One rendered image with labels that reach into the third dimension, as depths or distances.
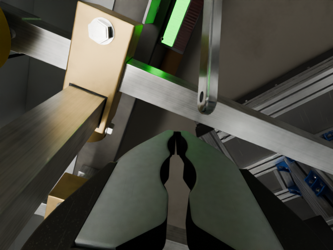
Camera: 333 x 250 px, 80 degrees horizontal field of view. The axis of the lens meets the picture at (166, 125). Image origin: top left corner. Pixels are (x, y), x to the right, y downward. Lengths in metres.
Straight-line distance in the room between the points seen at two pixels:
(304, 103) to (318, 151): 0.78
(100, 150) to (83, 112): 0.28
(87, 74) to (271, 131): 0.20
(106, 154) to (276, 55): 0.95
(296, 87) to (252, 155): 0.37
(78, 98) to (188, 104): 0.11
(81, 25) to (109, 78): 0.05
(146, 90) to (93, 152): 0.27
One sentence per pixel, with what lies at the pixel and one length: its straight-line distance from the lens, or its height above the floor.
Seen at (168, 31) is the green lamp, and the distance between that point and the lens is 0.34.
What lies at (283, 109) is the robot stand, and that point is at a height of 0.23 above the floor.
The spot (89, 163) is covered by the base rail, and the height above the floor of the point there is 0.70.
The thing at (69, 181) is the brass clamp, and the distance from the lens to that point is 0.36.
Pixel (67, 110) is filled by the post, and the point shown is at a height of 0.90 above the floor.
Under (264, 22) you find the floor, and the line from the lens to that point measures 1.12.
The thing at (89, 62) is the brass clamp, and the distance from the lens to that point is 0.20.
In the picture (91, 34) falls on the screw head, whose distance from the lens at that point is 0.19.
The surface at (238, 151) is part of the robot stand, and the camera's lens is 1.06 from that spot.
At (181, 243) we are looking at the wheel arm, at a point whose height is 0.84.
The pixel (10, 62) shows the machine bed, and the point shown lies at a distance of 0.48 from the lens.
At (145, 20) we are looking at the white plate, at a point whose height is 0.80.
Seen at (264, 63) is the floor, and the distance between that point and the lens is 1.15.
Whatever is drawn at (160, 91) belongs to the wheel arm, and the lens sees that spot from 0.21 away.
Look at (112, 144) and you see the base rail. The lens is 0.43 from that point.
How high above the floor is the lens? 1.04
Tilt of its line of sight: 62 degrees down
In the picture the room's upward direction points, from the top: 175 degrees counter-clockwise
